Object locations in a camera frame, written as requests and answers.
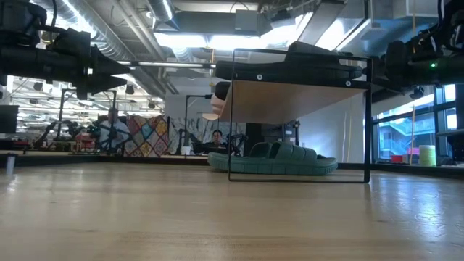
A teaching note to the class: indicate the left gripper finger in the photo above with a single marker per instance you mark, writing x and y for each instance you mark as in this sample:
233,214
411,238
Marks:
90,83
105,65

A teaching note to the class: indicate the black slide sandal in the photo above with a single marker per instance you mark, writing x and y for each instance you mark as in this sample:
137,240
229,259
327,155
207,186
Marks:
222,90
290,69

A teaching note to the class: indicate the green slide sandal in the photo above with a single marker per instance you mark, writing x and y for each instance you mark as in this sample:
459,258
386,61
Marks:
272,168

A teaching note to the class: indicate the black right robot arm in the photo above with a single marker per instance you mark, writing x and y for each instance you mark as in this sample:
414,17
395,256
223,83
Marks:
446,54

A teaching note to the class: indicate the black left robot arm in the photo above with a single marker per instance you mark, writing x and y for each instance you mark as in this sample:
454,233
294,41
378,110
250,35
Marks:
21,65

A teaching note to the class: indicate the person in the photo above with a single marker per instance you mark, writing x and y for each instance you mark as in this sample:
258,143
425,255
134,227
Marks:
217,139
112,132

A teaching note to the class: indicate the long ceiling light tube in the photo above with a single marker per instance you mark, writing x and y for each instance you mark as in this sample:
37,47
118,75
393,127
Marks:
170,64

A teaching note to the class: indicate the colourful patchwork panel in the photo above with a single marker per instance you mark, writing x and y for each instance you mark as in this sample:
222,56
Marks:
146,136

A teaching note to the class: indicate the black background screen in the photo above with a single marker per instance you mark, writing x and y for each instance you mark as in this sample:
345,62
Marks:
9,119

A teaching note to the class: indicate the red container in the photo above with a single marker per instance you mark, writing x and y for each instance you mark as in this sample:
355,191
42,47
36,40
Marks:
397,158

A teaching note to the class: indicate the pale green spool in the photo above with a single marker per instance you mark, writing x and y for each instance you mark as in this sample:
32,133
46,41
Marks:
427,156

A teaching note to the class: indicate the white pendant lamp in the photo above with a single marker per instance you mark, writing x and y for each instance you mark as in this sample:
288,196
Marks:
208,116

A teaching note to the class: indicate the grey ceiling box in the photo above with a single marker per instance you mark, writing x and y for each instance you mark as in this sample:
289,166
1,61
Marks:
246,20

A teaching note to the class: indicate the black cabinet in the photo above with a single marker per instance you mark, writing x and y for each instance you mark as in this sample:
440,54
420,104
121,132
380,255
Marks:
261,132

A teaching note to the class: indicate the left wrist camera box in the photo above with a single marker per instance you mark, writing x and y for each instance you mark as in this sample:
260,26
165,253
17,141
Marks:
70,38

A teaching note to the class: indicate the silver ventilation duct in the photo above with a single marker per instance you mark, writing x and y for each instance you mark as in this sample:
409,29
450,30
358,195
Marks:
127,29

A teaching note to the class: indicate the black table frame rails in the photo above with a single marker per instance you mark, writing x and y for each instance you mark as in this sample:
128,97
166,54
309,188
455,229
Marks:
108,159

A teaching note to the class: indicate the black stand frame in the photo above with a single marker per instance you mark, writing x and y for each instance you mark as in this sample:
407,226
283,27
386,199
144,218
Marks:
208,96

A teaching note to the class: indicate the small grey post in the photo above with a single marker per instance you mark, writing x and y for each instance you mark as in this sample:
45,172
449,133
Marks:
11,163

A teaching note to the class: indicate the wooden shelf with black frame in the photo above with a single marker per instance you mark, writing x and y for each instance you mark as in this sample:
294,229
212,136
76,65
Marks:
290,101

